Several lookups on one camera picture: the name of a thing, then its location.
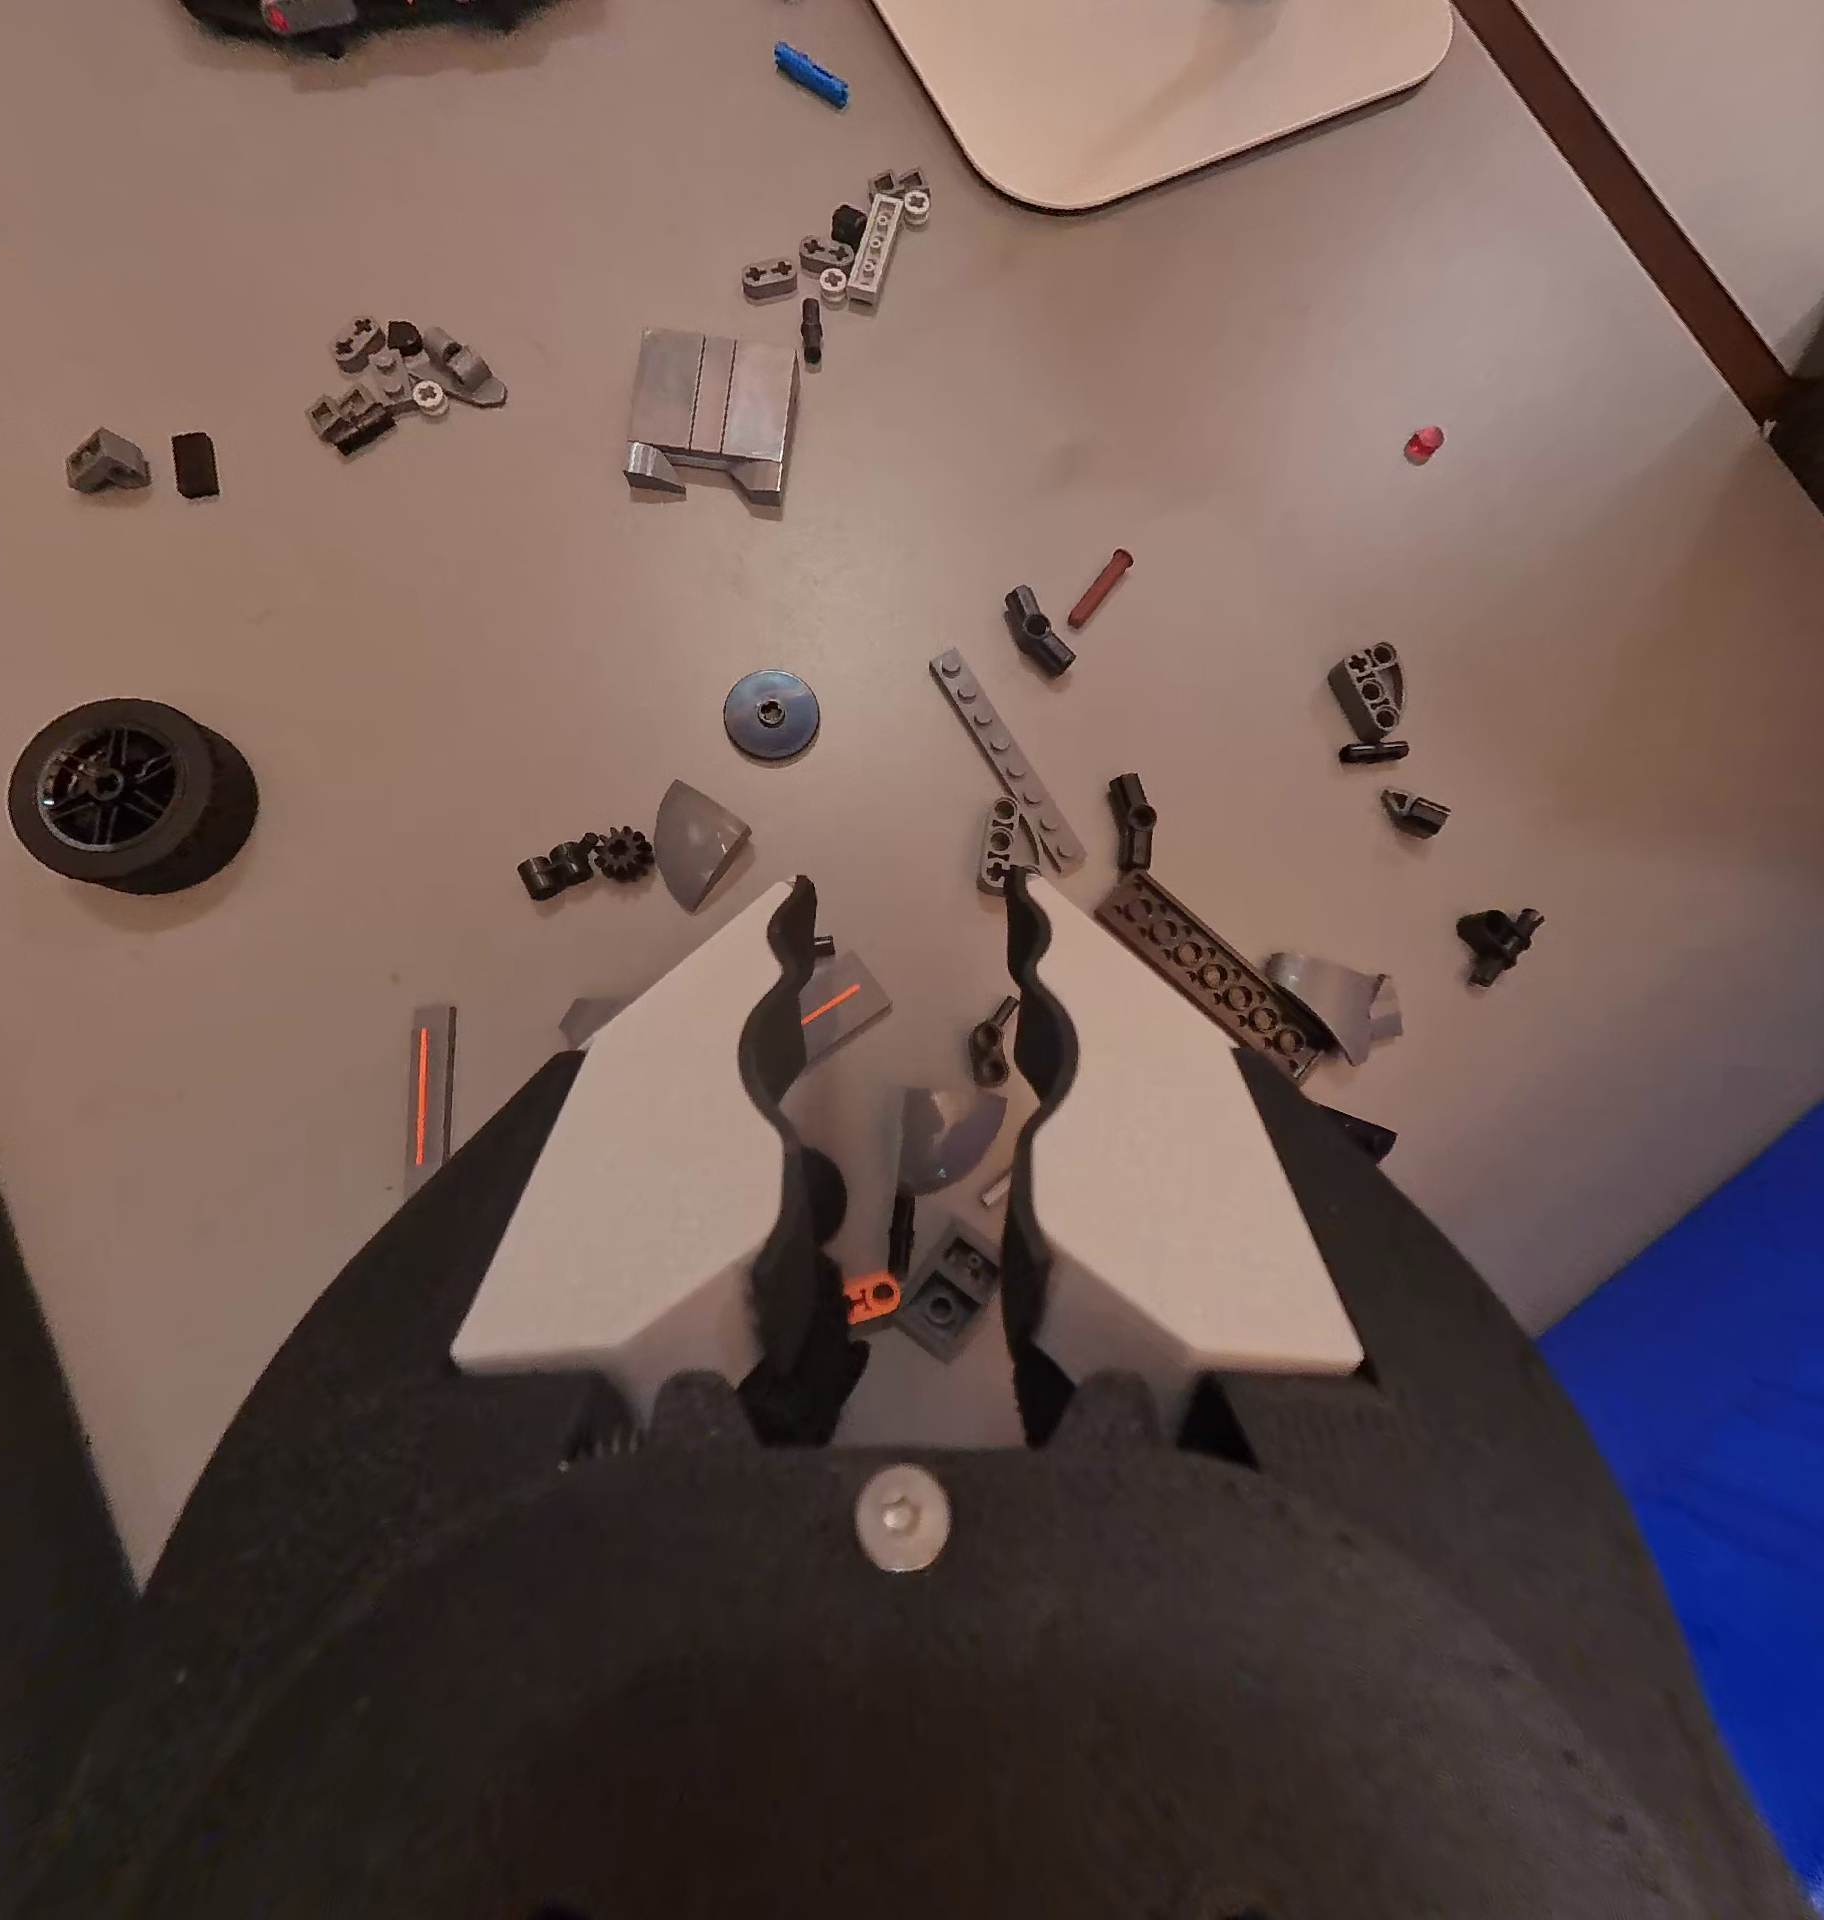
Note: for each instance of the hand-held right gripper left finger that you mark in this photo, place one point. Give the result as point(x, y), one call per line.
point(626, 1201)

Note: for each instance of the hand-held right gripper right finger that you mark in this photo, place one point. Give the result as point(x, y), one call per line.
point(1196, 1216)

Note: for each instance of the long grey tile orange stripe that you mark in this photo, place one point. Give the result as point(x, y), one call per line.
point(440, 1111)

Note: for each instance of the grey lego car model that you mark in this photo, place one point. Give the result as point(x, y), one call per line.
point(327, 15)

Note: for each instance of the pile of loose lego pieces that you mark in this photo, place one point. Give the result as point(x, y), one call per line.
point(1211, 976)

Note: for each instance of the black round lego disc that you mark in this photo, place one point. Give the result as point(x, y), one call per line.
point(771, 716)

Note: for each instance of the black lego wheel with rim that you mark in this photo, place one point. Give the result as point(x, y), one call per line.
point(41, 847)

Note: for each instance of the dark grey lego panel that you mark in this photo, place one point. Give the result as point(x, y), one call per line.
point(716, 405)

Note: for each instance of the grey lego clip piece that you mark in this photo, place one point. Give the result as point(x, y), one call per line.
point(470, 375)

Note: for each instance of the group of small grey lego pieces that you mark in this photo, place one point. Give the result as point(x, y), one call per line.
point(372, 391)

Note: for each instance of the black flat lego tile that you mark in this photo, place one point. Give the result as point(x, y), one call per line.
point(196, 465)

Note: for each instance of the light grey lego plate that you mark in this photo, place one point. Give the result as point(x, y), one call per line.
point(108, 460)

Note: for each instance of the cluster of small lego connectors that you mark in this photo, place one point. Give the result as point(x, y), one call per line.
point(851, 247)

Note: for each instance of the blue lego axle pin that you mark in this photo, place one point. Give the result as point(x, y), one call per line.
point(810, 70)

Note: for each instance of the blue plastic storage bin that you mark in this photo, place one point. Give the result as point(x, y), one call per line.
point(1722, 1425)

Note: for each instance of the white rounded base plate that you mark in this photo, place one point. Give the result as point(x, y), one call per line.
point(1152, 90)

